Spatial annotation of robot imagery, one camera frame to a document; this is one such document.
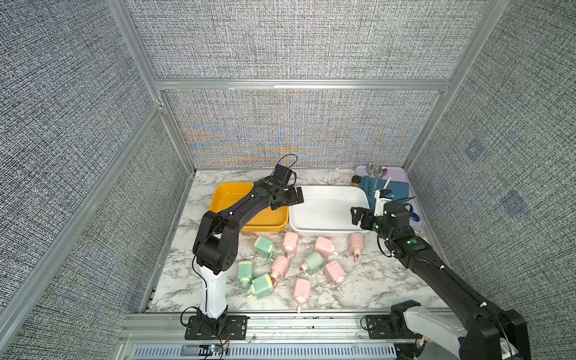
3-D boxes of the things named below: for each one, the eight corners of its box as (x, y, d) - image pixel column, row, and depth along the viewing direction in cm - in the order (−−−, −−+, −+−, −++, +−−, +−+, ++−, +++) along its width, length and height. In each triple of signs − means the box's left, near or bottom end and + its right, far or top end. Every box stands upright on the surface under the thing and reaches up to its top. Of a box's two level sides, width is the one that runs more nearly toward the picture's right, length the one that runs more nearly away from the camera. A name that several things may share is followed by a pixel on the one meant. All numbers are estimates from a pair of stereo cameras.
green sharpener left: (238, 290, 83) (234, 284, 78) (241, 267, 89) (238, 260, 83) (252, 290, 83) (249, 283, 78) (254, 267, 89) (252, 260, 83)
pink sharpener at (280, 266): (272, 283, 84) (270, 277, 79) (272, 262, 89) (271, 255, 84) (288, 283, 84) (288, 277, 79) (288, 262, 89) (288, 255, 84)
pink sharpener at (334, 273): (330, 289, 83) (333, 283, 77) (322, 271, 88) (325, 263, 82) (343, 285, 84) (347, 278, 78) (335, 267, 89) (338, 259, 83)
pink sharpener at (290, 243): (284, 256, 91) (283, 250, 86) (284, 239, 96) (283, 232, 91) (298, 256, 91) (298, 250, 86) (297, 239, 96) (298, 232, 91)
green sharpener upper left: (254, 252, 92) (252, 244, 87) (261, 242, 95) (259, 234, 89) (271, 262, 89) (270, 254, 84) (278, 252, 92) (277, 244, 87)
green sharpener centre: (305, 279, 85) (306, 273, 79) (297, 267, 88) (298, 260, 82) (323, 268, 88) (325, 260, 82) (315, 256, 91) (317, 249, 85)
